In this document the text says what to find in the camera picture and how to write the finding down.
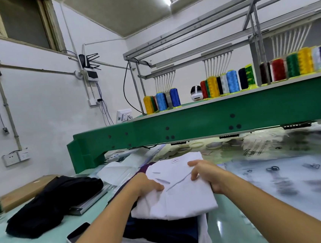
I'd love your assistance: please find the person's left forearm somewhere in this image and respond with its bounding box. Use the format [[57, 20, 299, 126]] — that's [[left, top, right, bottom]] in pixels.
[[43, 182, 147, 243]]

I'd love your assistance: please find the person's left hand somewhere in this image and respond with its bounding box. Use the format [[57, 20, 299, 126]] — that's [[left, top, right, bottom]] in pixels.
[[119, 169, 167, 207]]

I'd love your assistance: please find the high wall window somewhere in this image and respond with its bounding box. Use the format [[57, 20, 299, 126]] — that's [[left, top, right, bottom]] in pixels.
[[0, 0, 67, 59]]

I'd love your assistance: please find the white garment red logo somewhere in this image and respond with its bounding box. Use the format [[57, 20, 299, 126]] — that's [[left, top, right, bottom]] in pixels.
[[126, 149, 220, 224]]

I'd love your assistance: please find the black hanging cable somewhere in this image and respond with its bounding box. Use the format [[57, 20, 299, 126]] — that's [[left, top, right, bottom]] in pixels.
[[120, 59, 146, 116]]

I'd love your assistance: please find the black cloth bundle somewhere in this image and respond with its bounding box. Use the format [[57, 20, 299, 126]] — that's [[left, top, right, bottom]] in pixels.
[[0, 171, 109, 242]]

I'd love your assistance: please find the brown cardboard box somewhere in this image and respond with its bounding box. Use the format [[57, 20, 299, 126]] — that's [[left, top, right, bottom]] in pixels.
[[0, 173, 64, 213]]

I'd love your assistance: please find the white headset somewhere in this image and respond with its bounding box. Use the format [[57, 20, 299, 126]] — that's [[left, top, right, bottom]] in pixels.
[[189, 85, 204, 100]]

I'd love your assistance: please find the row of coloured thread spools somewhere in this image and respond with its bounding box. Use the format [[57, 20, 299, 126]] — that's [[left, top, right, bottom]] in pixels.
[[138, 39, 321, 116]]

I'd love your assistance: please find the grey metal thread rack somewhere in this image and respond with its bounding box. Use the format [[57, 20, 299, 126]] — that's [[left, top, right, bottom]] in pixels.
[[116, 0, 321, 115]]

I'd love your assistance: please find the grey wall conduit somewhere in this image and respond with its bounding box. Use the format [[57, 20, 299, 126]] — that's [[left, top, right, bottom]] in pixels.
[[0, 48, 86, 153]]

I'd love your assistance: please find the stack of plastic bags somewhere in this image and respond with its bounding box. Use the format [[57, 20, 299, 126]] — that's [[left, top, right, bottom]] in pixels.
[[222, 149, 321, 243]]

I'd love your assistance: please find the stack of garments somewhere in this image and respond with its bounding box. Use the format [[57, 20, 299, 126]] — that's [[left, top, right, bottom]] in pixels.
[[99, 149, 222, 243]]

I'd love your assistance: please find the white box device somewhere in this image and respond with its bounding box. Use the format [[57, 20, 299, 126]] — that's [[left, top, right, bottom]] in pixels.
[[114, 108, 135, 123]]

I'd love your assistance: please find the person's right hand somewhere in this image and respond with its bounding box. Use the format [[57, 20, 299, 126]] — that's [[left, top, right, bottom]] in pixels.
[[188, 156, 237, 198]]

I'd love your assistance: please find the wall router with antennas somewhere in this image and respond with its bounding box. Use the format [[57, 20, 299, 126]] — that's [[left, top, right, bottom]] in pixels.
[[73, 51, 103, 85]]

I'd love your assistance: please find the white double wall socket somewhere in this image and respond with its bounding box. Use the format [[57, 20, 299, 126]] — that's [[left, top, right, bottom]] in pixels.
[[2, 148, 32, 167]]

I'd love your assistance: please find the grey flat tablet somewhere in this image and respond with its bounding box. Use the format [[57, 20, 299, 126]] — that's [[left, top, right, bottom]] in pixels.
[[65, 182, 118, 217]]

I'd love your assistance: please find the black smartphone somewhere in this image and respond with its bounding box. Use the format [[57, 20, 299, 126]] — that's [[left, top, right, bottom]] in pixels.
[[65, 221, 94, 243]]

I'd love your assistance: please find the green machine beam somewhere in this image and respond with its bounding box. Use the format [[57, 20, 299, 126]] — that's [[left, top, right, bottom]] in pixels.
[[62, 73, 321, 175]]

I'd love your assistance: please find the person's right forearm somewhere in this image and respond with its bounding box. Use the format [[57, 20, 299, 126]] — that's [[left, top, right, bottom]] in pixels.
[[219, 163, 321, 243]]

